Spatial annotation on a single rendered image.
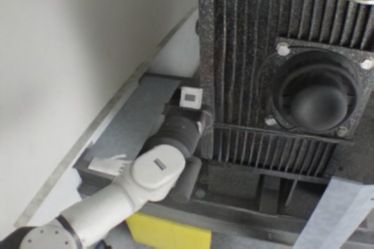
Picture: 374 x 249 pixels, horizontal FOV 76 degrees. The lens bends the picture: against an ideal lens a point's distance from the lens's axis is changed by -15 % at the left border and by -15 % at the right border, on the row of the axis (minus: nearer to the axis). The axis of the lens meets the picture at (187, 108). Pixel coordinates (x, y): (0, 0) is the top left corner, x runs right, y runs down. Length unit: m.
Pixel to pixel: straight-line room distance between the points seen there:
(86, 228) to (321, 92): 0.57
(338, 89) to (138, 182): 0.50
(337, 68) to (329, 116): 0.13
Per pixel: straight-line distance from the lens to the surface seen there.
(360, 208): 0.99
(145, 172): 0.47
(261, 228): 1.43
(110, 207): 0.46
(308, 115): 0.75
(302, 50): 0.73
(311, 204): 1.26
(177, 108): 0.65
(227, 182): 1.14
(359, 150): 1.22
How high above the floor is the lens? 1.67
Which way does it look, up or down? 38 degrees down
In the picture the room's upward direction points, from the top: 3 degrees counter-clockwise
